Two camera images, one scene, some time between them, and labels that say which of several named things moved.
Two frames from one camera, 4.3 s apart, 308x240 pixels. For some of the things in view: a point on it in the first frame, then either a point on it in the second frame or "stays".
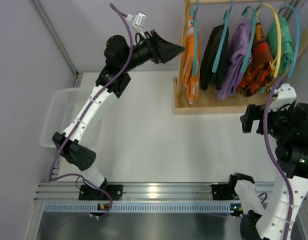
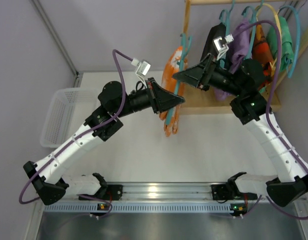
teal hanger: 195,37 to 181,64
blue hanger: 298,37 stays
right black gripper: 260,120 to 205,72
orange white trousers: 192,82 to 170,74
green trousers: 286,49 stays
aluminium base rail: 136,192 stays
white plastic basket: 65,104 stays
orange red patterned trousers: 259,75 stays
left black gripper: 156,47 to 153,95
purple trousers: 239,39 stays
